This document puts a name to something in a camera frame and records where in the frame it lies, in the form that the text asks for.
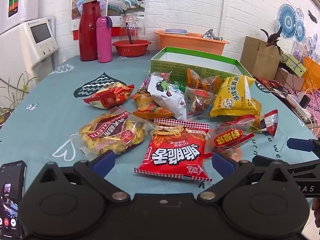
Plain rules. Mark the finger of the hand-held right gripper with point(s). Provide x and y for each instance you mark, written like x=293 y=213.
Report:
x=300 y=166
x=298 y=144

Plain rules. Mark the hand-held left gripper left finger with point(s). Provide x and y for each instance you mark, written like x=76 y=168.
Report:
x=103 y=159

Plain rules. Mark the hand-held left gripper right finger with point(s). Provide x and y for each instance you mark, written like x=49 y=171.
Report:
x=222 y=162

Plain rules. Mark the clear bag of yellow cookies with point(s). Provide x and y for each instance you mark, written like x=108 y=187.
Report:
x=110 y=135

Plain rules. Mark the clear packet with red label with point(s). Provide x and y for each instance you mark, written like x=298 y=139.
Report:
x=231 y=136

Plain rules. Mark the large red chip bag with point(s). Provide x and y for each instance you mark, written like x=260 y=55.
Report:
x=175 y=152

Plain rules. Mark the yellow cake packet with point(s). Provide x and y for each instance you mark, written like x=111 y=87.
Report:
x=235 y=97

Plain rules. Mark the orange snack packet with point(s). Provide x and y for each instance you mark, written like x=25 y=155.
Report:
x=145 y=106

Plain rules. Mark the white snack bag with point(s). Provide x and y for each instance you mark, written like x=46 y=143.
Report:
x=170 y=97

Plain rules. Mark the green cardboard box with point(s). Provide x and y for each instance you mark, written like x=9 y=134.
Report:
x=175 y=67

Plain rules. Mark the small red and dark packet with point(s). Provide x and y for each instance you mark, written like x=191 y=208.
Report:
x=268 y=122

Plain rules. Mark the pink patterned cloth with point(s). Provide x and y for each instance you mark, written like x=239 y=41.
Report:
x=315 y=110

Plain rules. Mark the white power strip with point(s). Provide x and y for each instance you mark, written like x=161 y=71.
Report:
x=295 y=103

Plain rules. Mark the black power adapter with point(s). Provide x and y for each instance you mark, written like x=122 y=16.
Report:
x=304 y=101

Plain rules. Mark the red and yellow snack bag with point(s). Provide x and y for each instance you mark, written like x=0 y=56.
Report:
x=110 y=98

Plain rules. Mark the clear dried fruit packet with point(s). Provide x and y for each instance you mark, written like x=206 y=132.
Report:
x=200 y=102

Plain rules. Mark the small brown cardboard box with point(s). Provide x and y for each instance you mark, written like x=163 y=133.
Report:
x=287 y=78

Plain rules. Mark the teal printed tablecloth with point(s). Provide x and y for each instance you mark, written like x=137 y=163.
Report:
x=50 y=120

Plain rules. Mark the orange bag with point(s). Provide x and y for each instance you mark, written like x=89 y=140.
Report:
x=312 y=75

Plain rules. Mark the yellow-green small box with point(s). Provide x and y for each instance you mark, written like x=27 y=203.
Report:
x=296 y=65

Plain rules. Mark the orange clear peanut packet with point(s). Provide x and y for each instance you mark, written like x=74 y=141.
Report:
x=200 y=83

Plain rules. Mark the pink sunflower seed packet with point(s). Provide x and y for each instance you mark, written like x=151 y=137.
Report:
x=143 y=85

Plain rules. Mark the large brown cardboard box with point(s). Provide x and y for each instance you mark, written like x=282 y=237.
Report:
x=257 y=57

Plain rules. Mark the black smartphone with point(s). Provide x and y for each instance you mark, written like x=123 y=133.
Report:
x=10 y=195

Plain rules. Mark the dark purple plant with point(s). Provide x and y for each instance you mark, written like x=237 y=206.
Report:
x=272 y=38

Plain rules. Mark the thin-leaf potted plant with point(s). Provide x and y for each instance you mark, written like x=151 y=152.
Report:
x=12 y=97

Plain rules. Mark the red plastic basin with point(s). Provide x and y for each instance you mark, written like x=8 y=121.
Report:
x=131 y=49

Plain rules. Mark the pink bottle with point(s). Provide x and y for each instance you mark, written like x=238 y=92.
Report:
x=103 y=42

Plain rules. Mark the orange plastic basin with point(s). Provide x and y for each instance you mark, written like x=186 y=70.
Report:
x=185 y=43

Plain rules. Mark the red thermos jug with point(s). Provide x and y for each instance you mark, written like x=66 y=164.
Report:
x=88 y=35

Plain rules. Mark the metal bowl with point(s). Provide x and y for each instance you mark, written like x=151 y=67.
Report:
x=209 y=35

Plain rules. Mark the dark utensil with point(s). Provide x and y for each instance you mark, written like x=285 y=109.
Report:
x=129 y=33

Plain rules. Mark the glass pitcher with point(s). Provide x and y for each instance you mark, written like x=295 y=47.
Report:
x=135 y=30

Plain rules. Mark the blue lid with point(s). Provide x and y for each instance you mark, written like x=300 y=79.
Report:
x=176 y=31

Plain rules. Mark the white machine with screen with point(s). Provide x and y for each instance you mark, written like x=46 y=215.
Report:
x=37 y=33

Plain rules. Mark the tall white appliance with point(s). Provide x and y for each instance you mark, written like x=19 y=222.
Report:
x=25 y=10

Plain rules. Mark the blue patterned wall plates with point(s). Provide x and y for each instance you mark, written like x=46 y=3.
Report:
x=287 y=18

